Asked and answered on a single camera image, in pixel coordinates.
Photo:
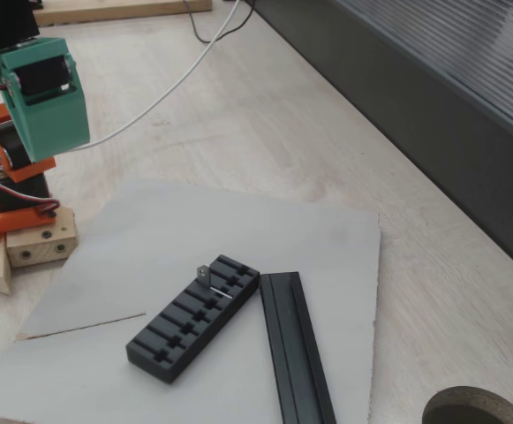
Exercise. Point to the wooden block with screw holes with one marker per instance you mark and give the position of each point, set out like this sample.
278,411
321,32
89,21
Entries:
35,247

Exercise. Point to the black slotted holder block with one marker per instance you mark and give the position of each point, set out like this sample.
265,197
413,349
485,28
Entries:
150,366

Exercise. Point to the grey horizontal window blind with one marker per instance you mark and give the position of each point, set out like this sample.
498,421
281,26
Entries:
481,53

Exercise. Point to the black aluminium profile rail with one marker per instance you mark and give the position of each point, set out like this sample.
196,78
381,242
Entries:
291,353

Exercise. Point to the light wooden plank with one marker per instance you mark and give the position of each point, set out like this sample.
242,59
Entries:
106,11

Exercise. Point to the small metal L bracket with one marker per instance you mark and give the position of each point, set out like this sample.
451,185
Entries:
203,276

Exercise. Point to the grey faced plywood board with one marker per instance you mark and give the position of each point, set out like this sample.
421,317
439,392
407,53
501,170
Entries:
172,229

